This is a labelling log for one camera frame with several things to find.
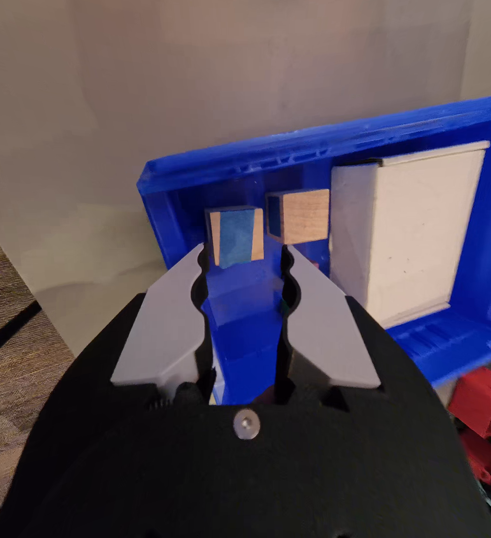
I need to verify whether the blue taped wooden cube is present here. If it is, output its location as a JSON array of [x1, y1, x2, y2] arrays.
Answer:
[[205, 206, 265, 270], [266, 189, 331, 245]]

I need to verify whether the blue plastic bin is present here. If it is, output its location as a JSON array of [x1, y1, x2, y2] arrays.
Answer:
[[136, 92, 491, 406]]

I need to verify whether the white cardboard box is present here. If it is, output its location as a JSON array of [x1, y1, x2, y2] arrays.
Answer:
[[329, 141, 490, 329]]

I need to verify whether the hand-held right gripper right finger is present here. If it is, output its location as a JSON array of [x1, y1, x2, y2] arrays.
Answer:
[[275, 245, 382, 403]]

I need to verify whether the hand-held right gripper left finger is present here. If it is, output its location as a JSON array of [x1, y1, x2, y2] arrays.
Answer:
[[110, 243, 215, 401]]

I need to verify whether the black floor bar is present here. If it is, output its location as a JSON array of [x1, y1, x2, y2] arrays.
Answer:
[[0, 300, 42, 370]]

